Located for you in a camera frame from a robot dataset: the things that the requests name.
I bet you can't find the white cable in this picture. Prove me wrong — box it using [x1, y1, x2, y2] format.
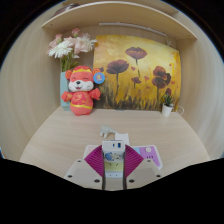
[172, 105, 185, 116]

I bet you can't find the white power plug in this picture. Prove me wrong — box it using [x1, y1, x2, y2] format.
[99, 125, 117, 139]

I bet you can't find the red plush mouse toy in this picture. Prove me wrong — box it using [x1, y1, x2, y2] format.
[60, 65, 106, 117]

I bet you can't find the pale blue vase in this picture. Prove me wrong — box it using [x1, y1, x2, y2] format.
[59, 70, 73, 111]

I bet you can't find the small white charger block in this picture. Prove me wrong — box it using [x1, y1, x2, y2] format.
[101, 140, 126, 179]

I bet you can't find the small plant in white pot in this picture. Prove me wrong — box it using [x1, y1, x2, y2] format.
[161, 94, 175, 117]

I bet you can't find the white light bar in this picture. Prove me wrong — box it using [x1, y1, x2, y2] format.
[98, 22, 168, 38]

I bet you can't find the yellow poppy flower painting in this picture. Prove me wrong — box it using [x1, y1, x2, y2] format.
[92, 34, 182, 111]

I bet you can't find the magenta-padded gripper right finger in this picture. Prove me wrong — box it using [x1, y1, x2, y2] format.
[123, 145, 163, 190]

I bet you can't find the pink and white flower bouquet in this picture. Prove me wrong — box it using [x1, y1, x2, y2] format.
[47, 27, 98, 73]

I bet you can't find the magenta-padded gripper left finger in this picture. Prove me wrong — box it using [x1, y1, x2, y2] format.
[64, 145, 106, 191]

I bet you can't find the wooden shelf with items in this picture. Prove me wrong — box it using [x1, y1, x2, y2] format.
[41, 0, 198, 41]

